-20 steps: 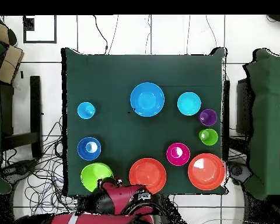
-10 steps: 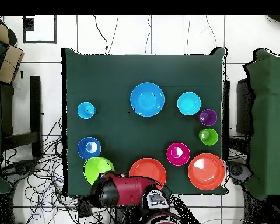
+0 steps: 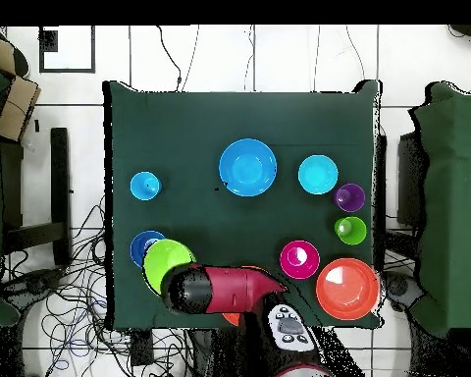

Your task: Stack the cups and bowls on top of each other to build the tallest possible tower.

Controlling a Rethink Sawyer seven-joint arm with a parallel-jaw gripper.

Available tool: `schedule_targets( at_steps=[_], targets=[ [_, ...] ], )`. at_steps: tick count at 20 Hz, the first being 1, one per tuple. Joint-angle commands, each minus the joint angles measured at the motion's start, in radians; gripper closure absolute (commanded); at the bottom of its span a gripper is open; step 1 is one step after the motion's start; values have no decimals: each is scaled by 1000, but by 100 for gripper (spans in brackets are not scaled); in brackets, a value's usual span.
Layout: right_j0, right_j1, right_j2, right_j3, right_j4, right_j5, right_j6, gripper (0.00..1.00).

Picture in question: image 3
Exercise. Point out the large blue bowl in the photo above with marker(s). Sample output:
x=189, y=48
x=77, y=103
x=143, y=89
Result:
x=247, y=167

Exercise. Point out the large green bowl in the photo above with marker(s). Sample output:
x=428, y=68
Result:
x=163, y=259

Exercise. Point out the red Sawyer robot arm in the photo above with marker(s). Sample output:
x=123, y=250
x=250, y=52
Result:
x=227, y=290

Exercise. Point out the small pink bowl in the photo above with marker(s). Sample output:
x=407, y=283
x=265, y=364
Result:
x=294, y=253

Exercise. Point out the small light blue bowl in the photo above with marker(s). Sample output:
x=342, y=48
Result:
x=318, y=174

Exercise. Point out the light blue cup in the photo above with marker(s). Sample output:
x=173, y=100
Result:
x=143, y=186

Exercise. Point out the dark green table cloth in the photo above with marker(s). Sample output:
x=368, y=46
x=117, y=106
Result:
x=180, y=129

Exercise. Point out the small dark blue bowl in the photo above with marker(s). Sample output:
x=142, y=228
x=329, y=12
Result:
x=137, y=247

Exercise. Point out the large orange bowl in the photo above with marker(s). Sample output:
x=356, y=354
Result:
x=347, y=292
x=232, y=319

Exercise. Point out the purple cup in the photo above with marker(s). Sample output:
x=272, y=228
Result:
x=351, y=198

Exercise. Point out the green cup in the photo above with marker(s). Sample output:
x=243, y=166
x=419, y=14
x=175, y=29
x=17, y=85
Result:
x=355, y=231

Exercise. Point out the black power strip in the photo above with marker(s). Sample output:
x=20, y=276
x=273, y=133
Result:
x=141, y=347

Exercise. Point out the black box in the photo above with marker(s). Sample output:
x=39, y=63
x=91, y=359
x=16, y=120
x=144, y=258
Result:
x=410, y=180

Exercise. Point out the grey stand foot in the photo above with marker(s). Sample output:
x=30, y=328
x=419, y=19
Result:
x=400, y=288
x=31, y=284

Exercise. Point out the brown cardboard box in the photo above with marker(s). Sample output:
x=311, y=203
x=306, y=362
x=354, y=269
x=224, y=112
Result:
x=17, y=110
x=0, y=51

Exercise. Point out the black chair frame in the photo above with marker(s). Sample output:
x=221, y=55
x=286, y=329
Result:
x=59, y=176

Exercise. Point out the black square floor frame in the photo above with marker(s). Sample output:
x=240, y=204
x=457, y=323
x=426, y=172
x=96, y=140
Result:
x=49, y=39

